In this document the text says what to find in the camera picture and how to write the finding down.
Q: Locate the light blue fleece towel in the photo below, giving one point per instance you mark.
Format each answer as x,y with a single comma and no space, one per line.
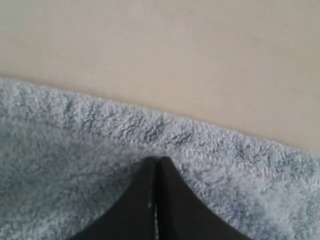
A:
66,157

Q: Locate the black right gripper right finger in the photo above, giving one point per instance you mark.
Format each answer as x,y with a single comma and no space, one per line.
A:
181,215

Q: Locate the right gripper left finger with grey pad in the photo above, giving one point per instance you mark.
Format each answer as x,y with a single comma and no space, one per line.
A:
132,217

